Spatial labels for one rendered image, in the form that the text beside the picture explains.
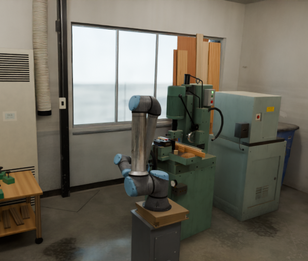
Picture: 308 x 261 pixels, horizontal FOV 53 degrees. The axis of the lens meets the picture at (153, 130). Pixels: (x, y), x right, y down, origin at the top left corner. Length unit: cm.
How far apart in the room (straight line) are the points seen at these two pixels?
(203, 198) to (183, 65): 207
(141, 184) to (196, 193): 105
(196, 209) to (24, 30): 266
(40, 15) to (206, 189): 252
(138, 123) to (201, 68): 271
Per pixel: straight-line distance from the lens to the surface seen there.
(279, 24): 513
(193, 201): 321
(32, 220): 334
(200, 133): 304
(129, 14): 431
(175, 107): 294
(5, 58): 351
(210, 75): 493
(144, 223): 242
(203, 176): 321
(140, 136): 225
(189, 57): 470
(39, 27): 371
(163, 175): 236
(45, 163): 407
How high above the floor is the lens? 170
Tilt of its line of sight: 12 degrees down
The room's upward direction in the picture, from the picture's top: 2 degrees clockwise
